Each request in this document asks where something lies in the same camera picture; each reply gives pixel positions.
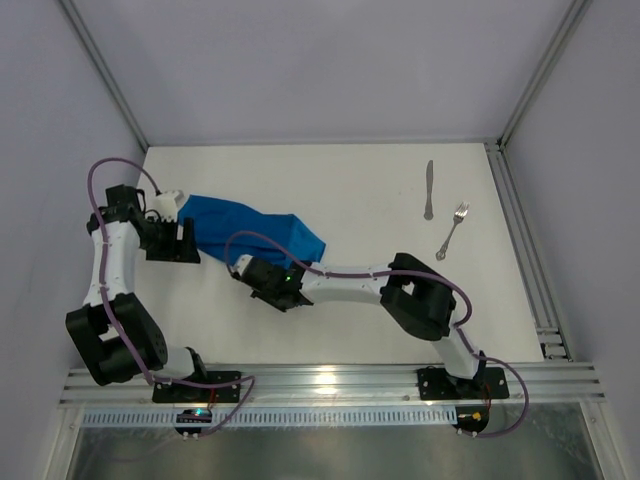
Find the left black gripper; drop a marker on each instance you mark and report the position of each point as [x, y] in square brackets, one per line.
[176, 251]

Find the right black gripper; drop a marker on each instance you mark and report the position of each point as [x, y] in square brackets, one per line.
[276, 298]

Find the blue cloth napkin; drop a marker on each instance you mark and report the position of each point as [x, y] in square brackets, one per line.
[226, 230]

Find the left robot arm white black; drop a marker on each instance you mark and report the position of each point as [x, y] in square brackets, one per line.
[115, 335]

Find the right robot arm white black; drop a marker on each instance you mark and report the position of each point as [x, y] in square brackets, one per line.
[422, 303]

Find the left black connector box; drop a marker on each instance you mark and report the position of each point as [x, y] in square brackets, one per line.
[193, 422]

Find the black connector box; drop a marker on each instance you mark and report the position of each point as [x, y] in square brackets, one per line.
[193, 422]
[472, 423]

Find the silver table knife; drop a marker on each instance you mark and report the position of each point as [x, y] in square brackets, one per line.
[429, 178]

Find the silver fork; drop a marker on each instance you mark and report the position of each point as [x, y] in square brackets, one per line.
[458, 217]

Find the right black connector box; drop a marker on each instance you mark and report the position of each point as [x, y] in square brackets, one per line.
[472, 423]

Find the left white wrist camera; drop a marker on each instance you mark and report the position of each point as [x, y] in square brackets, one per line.
[165, 207]

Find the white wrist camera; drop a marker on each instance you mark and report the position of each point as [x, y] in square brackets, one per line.
[241, 265]
[165, 207]

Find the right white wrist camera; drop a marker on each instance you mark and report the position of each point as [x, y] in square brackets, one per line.
[241, 265]

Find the slotted grey cable duct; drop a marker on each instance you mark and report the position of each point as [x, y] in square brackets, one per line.
[255, 417]

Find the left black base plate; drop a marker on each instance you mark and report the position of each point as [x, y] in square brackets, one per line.
[216, 390]

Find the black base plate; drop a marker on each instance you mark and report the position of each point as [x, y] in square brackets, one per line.
[434, 383]
[216, 390]

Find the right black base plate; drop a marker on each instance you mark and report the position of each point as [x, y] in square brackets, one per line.
[434, 383]

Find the left aluminium frame post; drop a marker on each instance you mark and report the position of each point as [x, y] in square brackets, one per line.
[91, 48]

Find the aluminium frame post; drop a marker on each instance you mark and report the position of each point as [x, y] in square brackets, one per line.
[91, 48]
[554, 50]

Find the right aluminium side rail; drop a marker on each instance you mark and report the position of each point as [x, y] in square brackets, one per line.
[545, 310]

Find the aluminium front rail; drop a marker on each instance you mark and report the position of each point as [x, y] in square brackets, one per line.
[355, 385]

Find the right aluminium frame post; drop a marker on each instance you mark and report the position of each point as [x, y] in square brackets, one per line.
[554, 50]

